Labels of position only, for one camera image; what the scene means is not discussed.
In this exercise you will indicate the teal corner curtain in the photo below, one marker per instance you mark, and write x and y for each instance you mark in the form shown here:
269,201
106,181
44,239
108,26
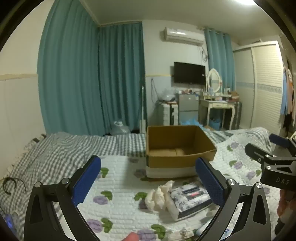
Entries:
121,76

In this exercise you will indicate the narrow teal curtain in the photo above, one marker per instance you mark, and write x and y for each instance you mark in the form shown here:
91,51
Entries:
219,60

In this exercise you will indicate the wide teal curtain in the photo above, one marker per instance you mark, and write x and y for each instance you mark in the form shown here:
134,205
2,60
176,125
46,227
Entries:
67,69

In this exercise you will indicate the grey mini fridge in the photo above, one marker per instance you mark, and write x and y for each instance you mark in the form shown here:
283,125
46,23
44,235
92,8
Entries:
187,109

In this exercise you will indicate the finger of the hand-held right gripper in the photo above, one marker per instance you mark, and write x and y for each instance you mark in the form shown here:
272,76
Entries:
255,150
279,140

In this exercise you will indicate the clear plastic bag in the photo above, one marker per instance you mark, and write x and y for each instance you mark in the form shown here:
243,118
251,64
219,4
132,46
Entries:
167,95

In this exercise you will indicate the floral quilted blanket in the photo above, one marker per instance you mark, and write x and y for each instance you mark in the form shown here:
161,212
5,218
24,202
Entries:
124,185

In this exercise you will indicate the black wall television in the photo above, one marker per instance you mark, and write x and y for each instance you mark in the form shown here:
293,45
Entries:
189,73

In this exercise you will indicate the white dressing table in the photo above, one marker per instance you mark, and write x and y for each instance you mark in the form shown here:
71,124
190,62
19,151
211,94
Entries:
215,104

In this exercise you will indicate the person's right hand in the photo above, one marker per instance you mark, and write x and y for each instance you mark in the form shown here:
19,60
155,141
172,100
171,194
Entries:
287,202

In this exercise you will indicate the white air conditioner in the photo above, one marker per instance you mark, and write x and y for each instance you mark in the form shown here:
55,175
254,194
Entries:
182,36

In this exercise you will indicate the blue bin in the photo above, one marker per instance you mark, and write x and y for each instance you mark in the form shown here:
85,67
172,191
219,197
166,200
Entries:
215,123

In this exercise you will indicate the white louvred wardrobe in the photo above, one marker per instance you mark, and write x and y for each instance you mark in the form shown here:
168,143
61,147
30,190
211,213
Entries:
266,88

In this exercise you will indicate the striped grey suitcase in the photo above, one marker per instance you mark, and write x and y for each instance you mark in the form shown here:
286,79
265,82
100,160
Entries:
237,114

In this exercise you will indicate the white upright mop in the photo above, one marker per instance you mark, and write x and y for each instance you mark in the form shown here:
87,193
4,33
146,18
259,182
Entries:
143,111

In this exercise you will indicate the pile of blue plastic bags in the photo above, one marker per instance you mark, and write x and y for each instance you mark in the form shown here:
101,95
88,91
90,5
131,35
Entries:
190,122

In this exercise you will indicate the black hair band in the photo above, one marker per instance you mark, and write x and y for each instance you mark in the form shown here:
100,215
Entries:
8,182

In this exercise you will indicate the cream cloth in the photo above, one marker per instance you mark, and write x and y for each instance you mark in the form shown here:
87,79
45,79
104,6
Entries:
158,197

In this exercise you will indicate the clear water jug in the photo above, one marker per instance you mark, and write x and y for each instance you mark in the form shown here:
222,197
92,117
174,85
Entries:
120,128

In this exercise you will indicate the cardboard box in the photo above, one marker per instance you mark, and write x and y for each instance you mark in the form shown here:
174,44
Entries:
175,148

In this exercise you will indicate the floral tissue packet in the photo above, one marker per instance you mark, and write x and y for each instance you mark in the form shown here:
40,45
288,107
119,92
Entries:
190,200

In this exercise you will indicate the person's left hand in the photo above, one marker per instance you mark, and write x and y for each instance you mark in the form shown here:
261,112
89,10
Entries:
131,236

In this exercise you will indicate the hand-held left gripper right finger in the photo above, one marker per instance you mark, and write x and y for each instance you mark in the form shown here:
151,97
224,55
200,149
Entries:
209,183

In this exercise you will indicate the white hard suitcase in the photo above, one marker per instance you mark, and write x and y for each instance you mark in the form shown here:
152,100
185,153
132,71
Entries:
167,113

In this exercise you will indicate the hanging clothes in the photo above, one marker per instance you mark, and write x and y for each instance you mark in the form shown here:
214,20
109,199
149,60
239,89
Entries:
289,92

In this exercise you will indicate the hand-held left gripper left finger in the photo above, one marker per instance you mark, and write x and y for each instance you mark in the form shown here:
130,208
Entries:
86,182

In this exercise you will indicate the oval white vanity mirror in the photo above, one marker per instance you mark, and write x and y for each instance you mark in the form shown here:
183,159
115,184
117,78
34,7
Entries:
213,80

